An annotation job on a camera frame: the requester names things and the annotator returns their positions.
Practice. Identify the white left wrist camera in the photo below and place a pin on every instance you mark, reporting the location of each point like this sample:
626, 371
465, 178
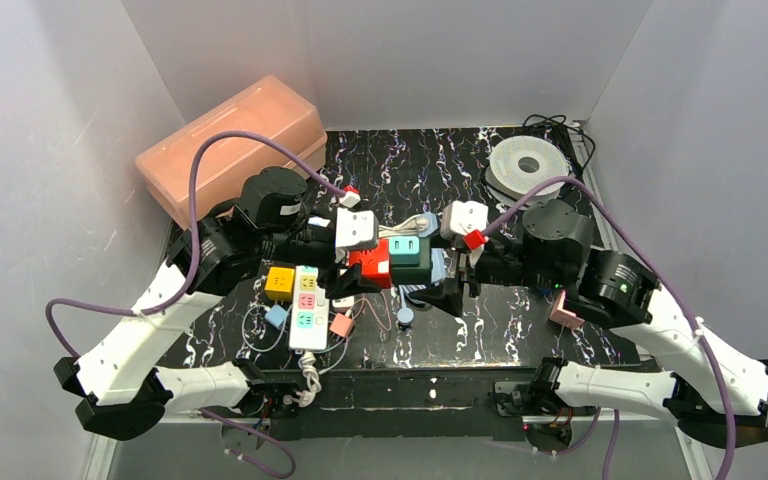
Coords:
354, 231

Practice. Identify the small white USB power strip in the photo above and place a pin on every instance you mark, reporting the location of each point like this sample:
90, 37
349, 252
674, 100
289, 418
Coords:
342, 305

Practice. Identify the pink translucent storage box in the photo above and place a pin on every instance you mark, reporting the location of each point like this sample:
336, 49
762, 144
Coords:
269, 108

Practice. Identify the light blue charger plug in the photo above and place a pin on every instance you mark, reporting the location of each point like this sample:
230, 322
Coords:
276, 316

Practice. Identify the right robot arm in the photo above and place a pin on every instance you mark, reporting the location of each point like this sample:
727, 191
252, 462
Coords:
708, 389

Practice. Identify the pink charger plug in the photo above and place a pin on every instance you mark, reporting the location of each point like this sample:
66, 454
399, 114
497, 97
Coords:
341, 325
562, 316

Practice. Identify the white LED strip reel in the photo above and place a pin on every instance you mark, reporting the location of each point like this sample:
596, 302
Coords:
519, 163

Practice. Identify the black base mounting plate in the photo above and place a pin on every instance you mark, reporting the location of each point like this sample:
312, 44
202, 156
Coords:
412, 403

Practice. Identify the dark green cube adapter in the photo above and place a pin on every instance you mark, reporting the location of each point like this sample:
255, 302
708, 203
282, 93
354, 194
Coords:
419, 274

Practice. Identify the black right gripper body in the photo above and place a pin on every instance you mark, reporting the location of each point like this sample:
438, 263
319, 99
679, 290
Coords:
468, 270

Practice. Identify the yellow cube socket adapter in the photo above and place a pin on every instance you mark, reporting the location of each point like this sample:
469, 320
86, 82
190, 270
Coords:
280, 283

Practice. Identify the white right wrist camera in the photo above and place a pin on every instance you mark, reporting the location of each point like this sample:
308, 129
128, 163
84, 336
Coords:
460, 218

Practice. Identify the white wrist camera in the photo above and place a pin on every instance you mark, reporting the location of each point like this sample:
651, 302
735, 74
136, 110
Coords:
460, 218
354, 231

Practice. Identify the light blue power strip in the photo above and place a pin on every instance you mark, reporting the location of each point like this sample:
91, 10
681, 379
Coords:
426, 224

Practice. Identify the teal charger plug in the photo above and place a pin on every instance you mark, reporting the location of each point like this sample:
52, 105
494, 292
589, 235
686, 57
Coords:
404, 250

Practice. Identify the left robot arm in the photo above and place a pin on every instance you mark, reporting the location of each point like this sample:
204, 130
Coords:
122, 389

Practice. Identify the large white power strip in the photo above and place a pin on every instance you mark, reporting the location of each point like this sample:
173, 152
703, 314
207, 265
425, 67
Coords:
309, 313

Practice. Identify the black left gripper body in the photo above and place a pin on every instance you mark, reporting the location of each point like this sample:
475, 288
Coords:
340, 266

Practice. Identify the red cube plug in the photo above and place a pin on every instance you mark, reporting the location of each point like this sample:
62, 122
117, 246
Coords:
375, 263

